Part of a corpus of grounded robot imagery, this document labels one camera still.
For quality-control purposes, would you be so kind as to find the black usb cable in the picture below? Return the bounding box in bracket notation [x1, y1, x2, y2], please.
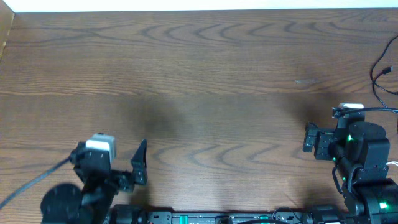
[369, 34, 398, 110]

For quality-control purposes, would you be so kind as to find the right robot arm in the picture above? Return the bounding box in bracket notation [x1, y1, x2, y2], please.
[303, 121, 397, 223]

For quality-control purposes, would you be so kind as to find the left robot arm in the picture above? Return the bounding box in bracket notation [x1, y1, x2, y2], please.
[40, 136, 148, 224]

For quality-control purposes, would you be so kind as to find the black right camera cable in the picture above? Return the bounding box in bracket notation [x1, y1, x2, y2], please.
[334, 106, 398, 118]

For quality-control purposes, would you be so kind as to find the black camera cable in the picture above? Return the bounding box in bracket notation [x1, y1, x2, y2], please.
[334, 106, 398, 118]
[0, 157, 72, 211]

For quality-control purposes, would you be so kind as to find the black left camera cable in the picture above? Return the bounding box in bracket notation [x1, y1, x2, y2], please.
[0, 157, 72, 211]

